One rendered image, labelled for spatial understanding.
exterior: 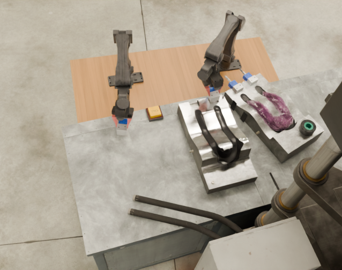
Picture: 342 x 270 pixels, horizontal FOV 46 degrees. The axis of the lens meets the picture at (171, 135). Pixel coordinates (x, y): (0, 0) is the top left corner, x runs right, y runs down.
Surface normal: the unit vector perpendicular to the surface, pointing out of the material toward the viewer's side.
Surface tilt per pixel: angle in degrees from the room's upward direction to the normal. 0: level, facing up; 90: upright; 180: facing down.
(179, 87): 0
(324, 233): 0
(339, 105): 90
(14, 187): 0
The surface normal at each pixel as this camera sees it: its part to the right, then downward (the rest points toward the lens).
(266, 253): 0.07, -0.51
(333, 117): -0.96, 0.22
